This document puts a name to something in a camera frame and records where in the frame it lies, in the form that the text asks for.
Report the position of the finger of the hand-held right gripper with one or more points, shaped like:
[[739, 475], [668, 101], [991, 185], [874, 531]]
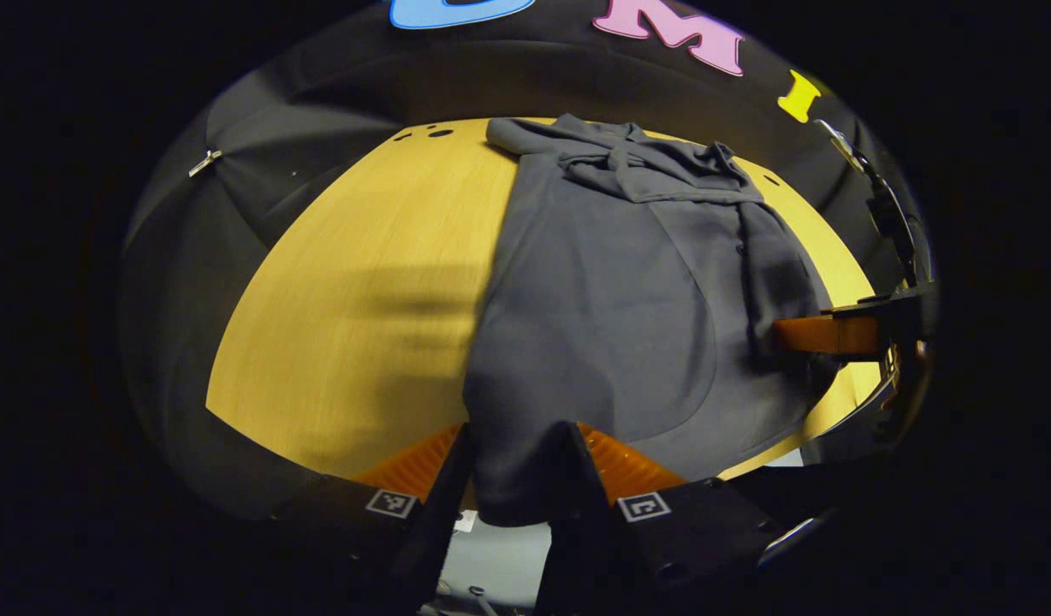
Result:
[[825, 334]]

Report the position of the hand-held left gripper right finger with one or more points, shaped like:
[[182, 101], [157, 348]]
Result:
[[577, 530]]

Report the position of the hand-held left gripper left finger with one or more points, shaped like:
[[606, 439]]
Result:
[[440, 513]]

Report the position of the grey long-sleeved shirt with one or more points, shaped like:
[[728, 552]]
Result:
[[594, 308]]

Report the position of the small metal cloth clip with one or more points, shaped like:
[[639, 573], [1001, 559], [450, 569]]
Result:
[[204, 162]]

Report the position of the black backdrop cloth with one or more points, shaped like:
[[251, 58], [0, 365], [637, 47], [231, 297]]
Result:
[[320, 103]]

